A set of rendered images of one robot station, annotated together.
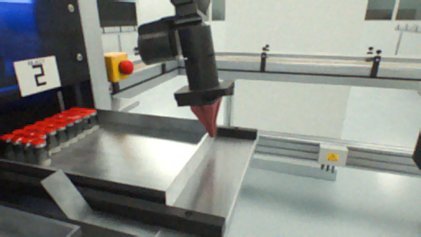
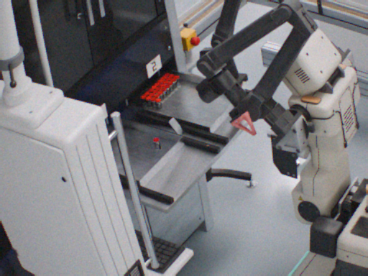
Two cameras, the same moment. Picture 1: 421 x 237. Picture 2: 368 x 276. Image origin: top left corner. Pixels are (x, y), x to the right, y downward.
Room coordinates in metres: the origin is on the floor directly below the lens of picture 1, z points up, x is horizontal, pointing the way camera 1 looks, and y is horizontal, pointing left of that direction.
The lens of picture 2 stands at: (-1.93, -0.80, 2.71)
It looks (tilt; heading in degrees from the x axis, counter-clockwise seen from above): 37 degrees down; 23
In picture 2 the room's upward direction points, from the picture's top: 11 degrees counter-clockwise
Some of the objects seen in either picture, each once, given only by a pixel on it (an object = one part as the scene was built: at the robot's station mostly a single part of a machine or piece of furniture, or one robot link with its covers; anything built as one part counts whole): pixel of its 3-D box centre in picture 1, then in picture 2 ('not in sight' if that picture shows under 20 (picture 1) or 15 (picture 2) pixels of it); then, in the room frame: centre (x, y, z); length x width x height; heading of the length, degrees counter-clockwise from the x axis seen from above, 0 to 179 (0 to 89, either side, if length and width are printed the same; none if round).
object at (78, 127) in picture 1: (66, 133); (166, 92); (0.49, 0.29, 0.90); 0.18 x 0.02 x 0.05; 163
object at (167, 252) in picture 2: not in sight; (125, 241); (-0.23, 0.22, 0.82); 0.40 x 0.14 x 0.02; 74
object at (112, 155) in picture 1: (114, 143); (190, 100); (0.46, 0.18, 0.90); 0.34 x 0.26 x 0.04; 73
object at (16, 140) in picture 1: (57, 132); (161, 91); (0.50, 0.31, 0.90); 0.18 x 0.02 x 0.05; 163
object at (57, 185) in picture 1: (100, 206); (187, 131); (0.26, 0.13, 0.91); 0.14 x 0.03 x 0.06; 72
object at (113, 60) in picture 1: (111, 66); (185, 39); (0.75, 0.27, 0.99); 0.08 x 0.07 x 0.07; 73
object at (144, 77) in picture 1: (128, 72); (197, 17); (1.06, 0.32, 0.92); 0.69 x 0.16 x 0.16; 163
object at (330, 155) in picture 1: (331, 155); not in sight; (1.15, -0.59, 0.50); 0.12 x 0.05 x 0.09; 73
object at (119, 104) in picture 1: (108, 106); (183, 59); (0.78, 0.31, 0.87); 0.14 x 0.13 x 0.02; 73
